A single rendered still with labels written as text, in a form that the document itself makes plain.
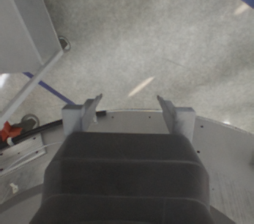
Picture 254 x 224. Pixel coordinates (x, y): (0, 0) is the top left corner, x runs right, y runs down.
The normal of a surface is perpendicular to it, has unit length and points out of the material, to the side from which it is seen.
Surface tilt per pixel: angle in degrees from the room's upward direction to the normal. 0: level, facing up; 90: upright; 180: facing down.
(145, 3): 0
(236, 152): 90
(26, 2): 0
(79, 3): 0
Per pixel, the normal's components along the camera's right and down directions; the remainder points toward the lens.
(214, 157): -0.15, -0.76
